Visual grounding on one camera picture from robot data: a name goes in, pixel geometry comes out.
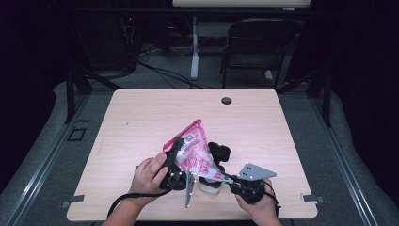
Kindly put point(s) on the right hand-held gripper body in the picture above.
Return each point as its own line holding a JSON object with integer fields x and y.
{"x": 251, "y": 190}

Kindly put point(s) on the white desk top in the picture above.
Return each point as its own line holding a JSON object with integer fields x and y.
{"x": 241, "y": 3}

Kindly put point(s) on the grey metal table bracket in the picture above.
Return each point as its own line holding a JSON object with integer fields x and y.
{"x": 73, "y": 199}
{"x": 312, "y": 198}

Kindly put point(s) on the clear square jar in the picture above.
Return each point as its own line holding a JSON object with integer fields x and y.
{"x": 210, "y": 186}

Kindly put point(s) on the black metal stand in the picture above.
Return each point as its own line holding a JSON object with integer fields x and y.
{"x": 327, "y": 100}
{"x": 70, "y": 94}

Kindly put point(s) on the aluminium floor rail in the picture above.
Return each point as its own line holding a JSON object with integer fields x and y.
{"x": 342, "y": 163}
{"x": 40, "y": 163}

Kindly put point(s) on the person's right hand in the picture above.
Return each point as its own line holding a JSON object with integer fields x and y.
{"x": 262, "y": 212}

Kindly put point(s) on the dark equipment cabinet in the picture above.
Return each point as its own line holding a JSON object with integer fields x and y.
{"x": 109, "y": 44}

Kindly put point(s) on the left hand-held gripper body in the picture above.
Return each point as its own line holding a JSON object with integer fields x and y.
{"x": 175, "y": 182}

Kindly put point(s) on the person's left hand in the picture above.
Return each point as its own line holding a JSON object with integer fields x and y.
{"x": 147, "y": 180}

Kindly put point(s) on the pink printed plastic bag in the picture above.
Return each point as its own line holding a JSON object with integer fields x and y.
{"x": 196, "y": 150}

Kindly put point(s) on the white desk leg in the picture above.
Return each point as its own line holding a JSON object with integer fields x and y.
{"x": 195, "y": 62}

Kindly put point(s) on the black folding chair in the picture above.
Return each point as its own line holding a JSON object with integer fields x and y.
{"x": 251, "y": 62}

